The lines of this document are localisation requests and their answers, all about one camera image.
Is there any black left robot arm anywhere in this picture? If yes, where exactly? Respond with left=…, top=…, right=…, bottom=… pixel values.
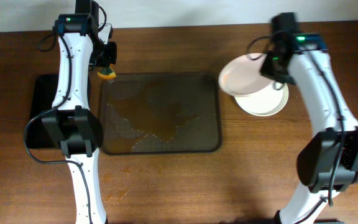
left=40, top=1, right=117, bottom=223

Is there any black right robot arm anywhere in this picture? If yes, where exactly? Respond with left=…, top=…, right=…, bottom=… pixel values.
left=260, top=12, right=358, bottom=223

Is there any green orange sponge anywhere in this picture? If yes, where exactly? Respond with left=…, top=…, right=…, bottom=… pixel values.
left=97, top=64, right=116, bottom=80

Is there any white plate top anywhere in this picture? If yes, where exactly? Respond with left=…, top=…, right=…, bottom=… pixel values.
left=218, top=53, right=273, bottom=96

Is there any brown large tray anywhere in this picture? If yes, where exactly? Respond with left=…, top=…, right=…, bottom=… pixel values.
left=99, top=73, right=223, bottom=156

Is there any white plate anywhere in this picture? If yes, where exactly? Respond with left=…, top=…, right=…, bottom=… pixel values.
left=218, top=53, right=273, bottom=96
left=234, top=82, right=289, bottom=116

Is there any black small tray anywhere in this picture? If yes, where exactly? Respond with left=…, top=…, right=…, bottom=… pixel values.
left=25, top=74, right=58, bottom=150

